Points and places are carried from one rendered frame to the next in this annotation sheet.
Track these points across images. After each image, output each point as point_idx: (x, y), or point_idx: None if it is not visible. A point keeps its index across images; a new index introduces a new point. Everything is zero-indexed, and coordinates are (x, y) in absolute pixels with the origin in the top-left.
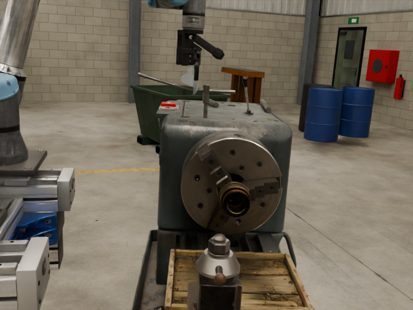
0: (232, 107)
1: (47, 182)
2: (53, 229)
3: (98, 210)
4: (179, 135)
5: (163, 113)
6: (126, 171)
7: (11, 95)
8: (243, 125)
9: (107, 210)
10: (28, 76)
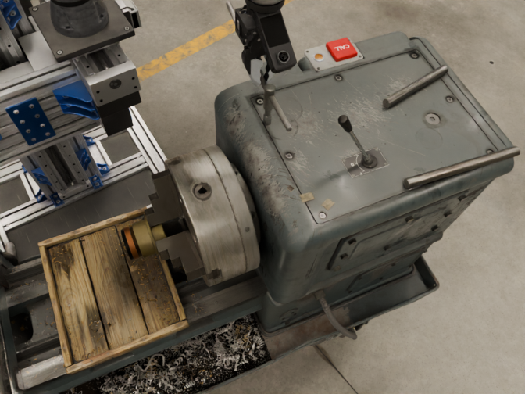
0: (405, 126)
1: (86, 70)
2: (88, 110)
3: (516, 49)
4: (220, 117)
5: (265, 69)
6: None
7: None
8: (269, 177)
9: (524, 58)
10: None
